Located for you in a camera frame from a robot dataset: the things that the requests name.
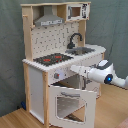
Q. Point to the white microwave door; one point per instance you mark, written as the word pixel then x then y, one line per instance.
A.
pixel 78 11

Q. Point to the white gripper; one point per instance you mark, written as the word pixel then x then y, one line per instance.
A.
pixel 81 70

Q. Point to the grey range hood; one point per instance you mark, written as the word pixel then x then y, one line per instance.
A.
pixel 48 18

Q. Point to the white dishwasher door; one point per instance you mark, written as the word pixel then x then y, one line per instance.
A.
pixel 88 84

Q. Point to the black toy stovetop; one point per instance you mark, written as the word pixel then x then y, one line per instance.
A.
pixel 52 59

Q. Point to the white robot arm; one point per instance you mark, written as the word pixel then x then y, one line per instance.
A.
pixel 103 73

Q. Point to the wooden toy kitchen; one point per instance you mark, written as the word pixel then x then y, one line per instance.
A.
pixel 46 40

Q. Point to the grey toy sink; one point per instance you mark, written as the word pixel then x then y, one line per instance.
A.
pixel 79 51

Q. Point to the white oven door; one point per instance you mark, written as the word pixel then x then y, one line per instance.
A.
pixel 63 101

